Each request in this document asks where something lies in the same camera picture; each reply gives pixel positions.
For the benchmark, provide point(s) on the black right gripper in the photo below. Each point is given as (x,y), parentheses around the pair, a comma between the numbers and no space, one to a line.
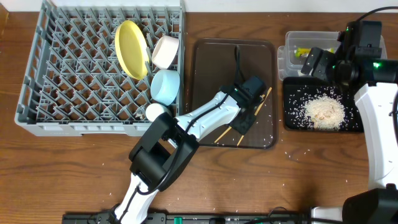
(325,57)

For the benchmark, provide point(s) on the wooden chopstick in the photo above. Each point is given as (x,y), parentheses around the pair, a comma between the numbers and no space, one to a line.
(264,97)
(224,133)

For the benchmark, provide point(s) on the light blue bowl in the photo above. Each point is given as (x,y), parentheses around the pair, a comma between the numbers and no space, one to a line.
(165,86)

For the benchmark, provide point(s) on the cream plastic cup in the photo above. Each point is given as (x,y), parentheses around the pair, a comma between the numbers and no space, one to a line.
(156,109)

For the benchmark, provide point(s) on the pink bowl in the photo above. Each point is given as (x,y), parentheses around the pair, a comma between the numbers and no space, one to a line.
(165,52)

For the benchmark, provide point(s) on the yellow plate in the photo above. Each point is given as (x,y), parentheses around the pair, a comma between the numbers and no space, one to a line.
(130,46)

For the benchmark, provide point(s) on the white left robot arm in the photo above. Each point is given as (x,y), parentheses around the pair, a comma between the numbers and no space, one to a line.
(165,149)

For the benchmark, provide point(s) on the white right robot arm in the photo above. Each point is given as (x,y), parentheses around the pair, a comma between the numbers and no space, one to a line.
(357,65)

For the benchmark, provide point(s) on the black waste tray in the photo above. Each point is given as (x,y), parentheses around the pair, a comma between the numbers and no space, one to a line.
(298,90)

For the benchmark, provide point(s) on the clear plastic bin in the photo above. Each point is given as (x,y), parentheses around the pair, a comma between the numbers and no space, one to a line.
(288,65)

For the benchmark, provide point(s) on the pile of rice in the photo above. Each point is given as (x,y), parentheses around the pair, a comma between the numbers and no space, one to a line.
(324,113)

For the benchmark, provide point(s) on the dark brown serving tray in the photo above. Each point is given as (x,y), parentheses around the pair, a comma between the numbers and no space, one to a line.
(214,66)

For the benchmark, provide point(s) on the grey dish rack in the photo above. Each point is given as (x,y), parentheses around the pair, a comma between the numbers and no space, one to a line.
(73,82)

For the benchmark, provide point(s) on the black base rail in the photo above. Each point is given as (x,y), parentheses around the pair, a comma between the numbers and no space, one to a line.
(161,218)

